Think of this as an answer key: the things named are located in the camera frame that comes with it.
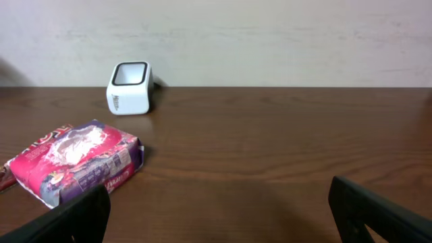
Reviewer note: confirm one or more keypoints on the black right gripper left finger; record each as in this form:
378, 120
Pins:
81, 219

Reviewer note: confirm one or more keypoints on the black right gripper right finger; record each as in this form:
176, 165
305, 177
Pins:
356, 209

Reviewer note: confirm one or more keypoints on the red purple snack package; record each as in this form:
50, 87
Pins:
71, 160

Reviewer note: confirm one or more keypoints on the dark red snack packet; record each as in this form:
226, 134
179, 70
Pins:
7, 179

